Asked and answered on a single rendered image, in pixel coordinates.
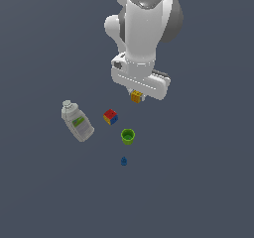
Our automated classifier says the white bottle with green label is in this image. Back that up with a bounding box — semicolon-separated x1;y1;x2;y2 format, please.
61;99;95;143

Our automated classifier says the red yellow blue cube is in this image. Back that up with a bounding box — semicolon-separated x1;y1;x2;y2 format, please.
102;108;119;126

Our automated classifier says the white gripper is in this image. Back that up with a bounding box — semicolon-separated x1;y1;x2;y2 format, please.
110;52;172;103

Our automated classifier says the green cup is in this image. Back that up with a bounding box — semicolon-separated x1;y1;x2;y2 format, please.
120;128;136;146

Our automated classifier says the small yellow block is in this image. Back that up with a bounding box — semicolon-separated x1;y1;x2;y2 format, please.
130;89;144;104

